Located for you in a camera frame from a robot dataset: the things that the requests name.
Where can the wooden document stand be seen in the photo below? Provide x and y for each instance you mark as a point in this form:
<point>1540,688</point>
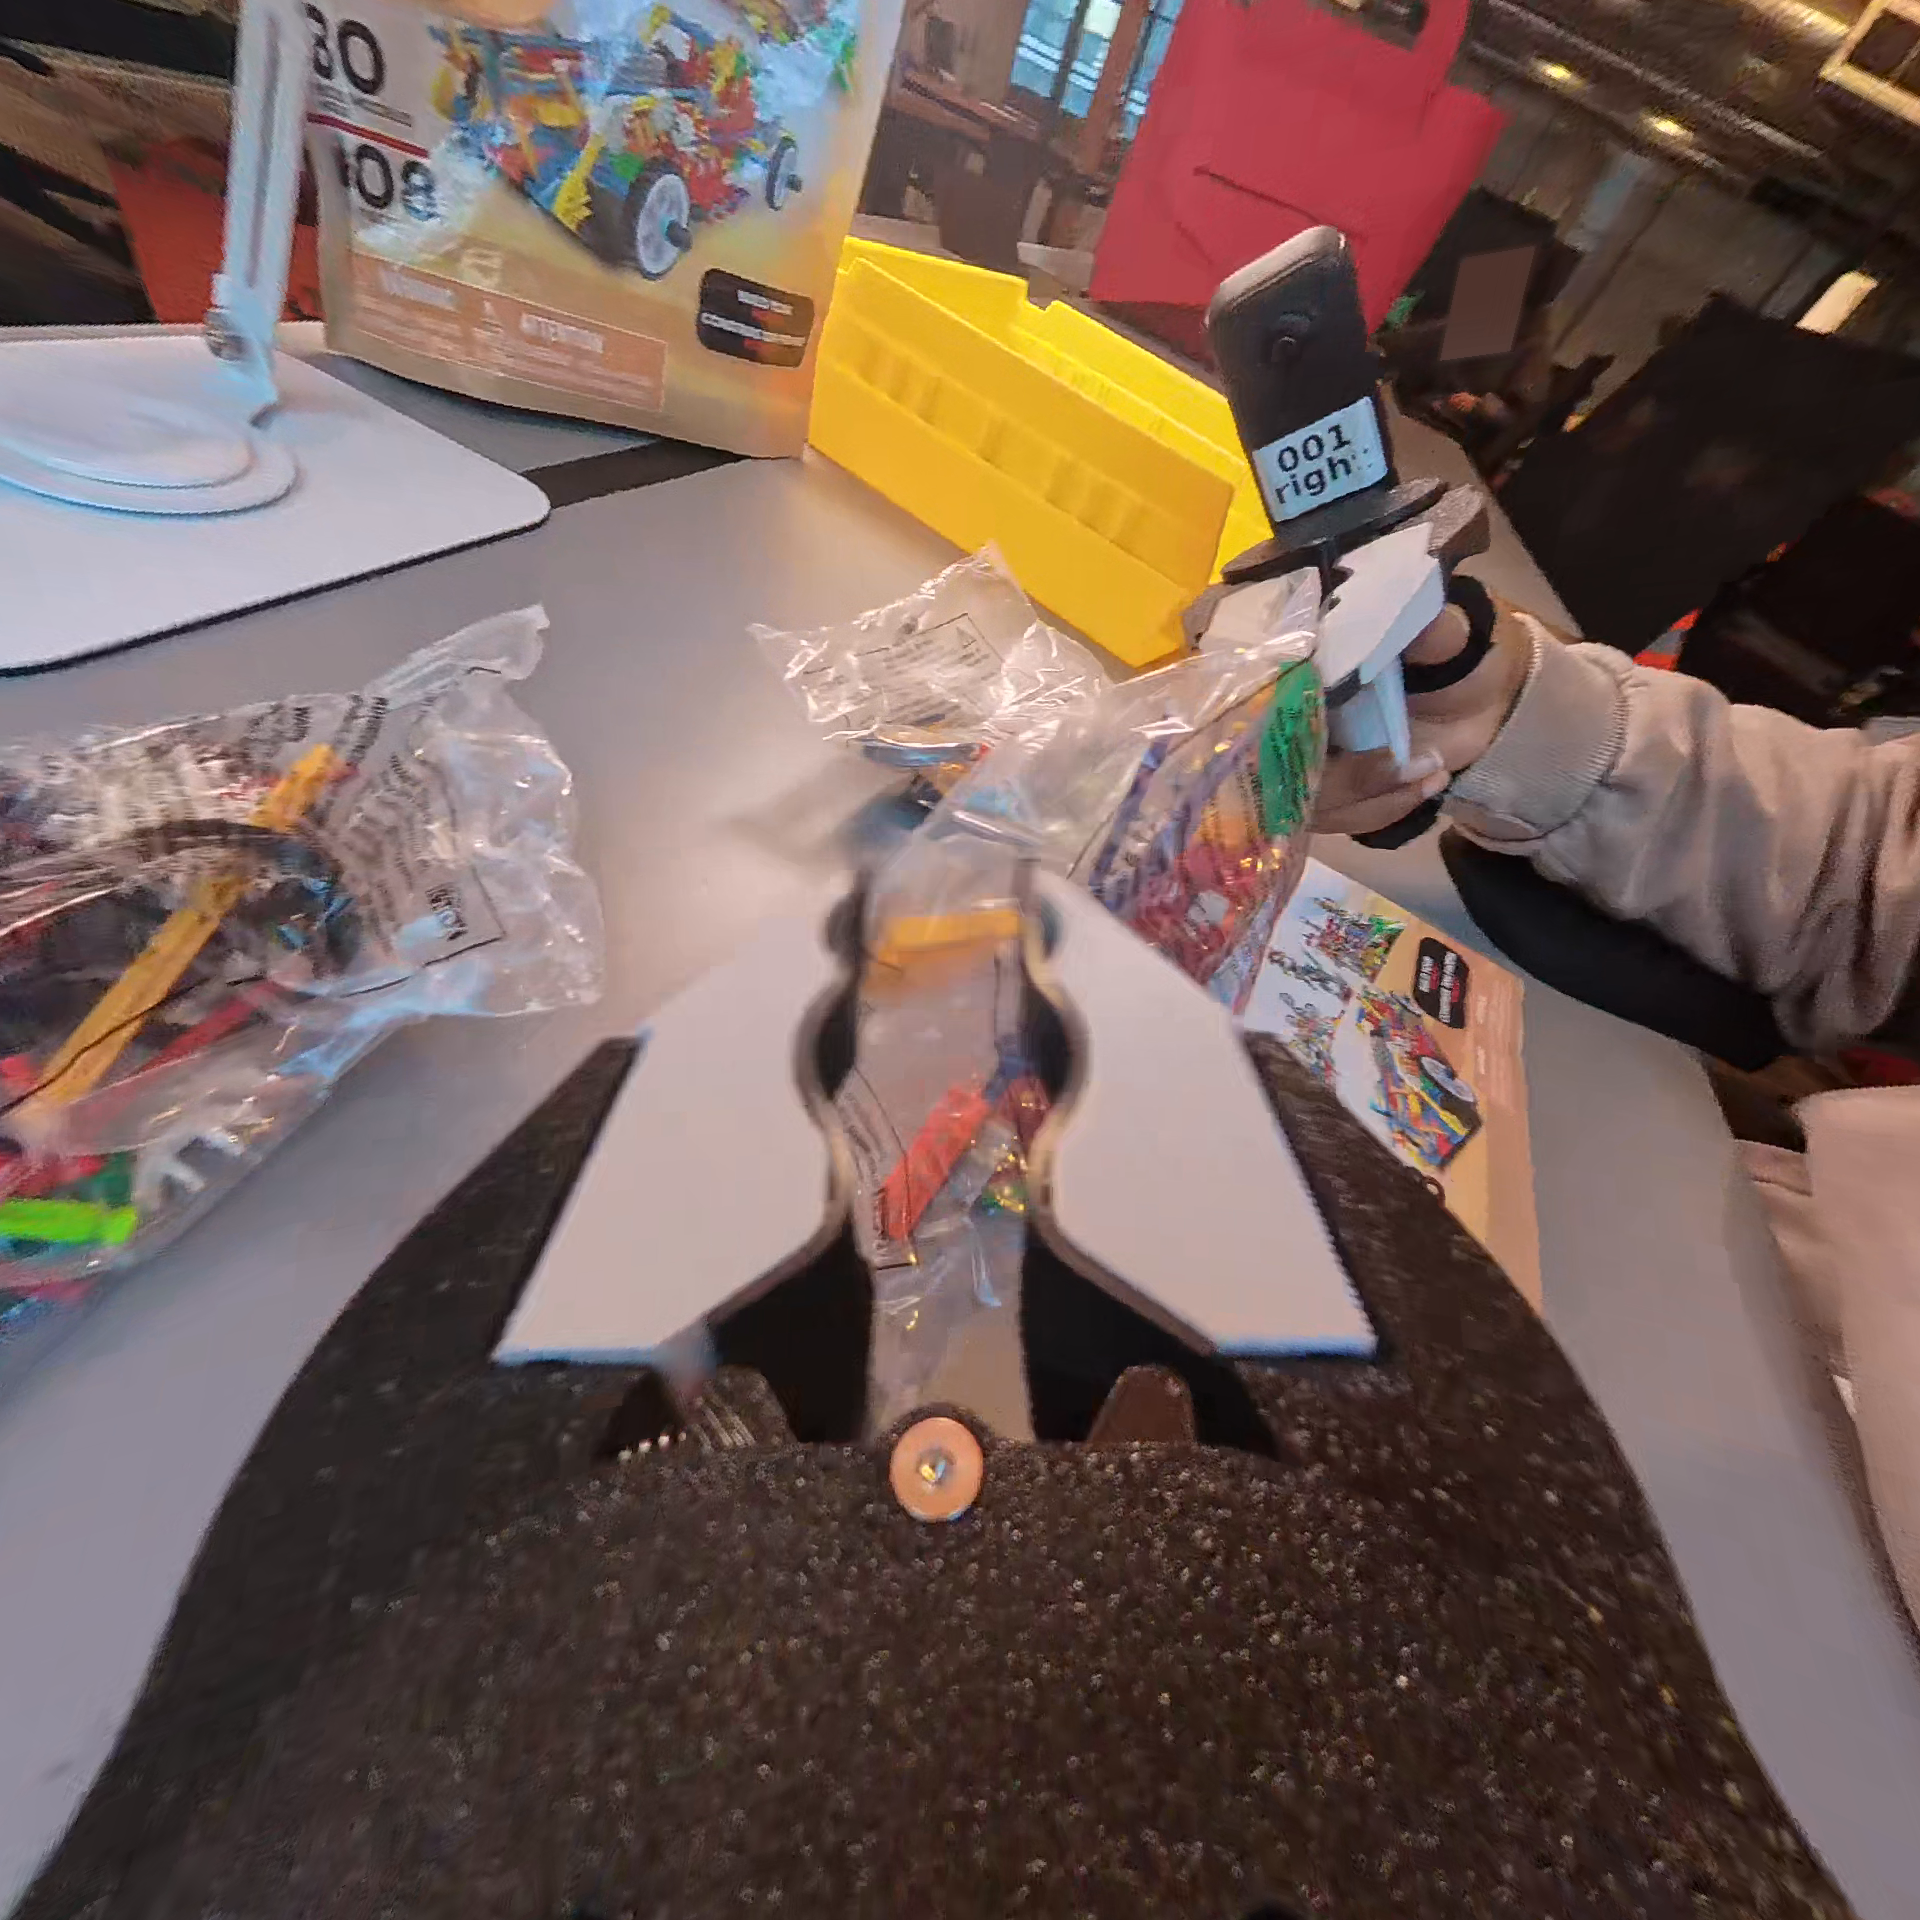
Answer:
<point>224,495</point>

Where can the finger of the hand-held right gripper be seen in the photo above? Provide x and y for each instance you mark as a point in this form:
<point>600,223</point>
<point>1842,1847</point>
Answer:
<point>1382,630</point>
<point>1260,615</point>

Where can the small clear bag of pieces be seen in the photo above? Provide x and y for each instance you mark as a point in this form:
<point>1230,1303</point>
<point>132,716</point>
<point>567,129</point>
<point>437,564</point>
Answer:
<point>930,661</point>

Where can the toy building set pouch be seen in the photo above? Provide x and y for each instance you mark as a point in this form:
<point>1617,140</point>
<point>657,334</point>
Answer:
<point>569,225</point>

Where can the red felt bag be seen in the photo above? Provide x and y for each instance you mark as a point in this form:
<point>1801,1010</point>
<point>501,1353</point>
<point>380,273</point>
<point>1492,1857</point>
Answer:
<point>1290,150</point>

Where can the grey desk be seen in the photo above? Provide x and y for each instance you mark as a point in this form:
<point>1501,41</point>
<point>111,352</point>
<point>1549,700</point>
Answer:
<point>674,720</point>

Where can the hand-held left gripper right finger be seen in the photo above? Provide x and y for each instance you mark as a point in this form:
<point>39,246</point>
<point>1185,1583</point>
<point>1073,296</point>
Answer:
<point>1185,1184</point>

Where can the person's right hand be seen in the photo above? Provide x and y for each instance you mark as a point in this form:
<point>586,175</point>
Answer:
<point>1477,720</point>

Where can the large clear bag of pieces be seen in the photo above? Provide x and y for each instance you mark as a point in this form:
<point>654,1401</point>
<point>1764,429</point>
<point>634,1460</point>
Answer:
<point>270,902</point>

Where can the yellow plastic bin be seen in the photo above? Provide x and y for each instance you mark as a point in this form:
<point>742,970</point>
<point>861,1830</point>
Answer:
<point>1021,450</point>

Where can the black chair armrest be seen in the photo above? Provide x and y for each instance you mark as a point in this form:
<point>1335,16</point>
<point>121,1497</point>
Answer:
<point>1589,961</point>

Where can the colourful instruction booklet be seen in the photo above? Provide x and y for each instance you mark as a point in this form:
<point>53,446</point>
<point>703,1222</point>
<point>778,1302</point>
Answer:
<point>1410,1050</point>

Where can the person's torso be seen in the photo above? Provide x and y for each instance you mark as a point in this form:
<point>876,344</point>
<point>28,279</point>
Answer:
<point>1861,1277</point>

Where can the clear bag of red pieces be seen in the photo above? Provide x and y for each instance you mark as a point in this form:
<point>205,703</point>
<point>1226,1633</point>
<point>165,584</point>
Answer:
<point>1170,810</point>

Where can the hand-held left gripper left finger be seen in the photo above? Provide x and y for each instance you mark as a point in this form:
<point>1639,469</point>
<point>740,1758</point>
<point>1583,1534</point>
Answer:
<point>705,1184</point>

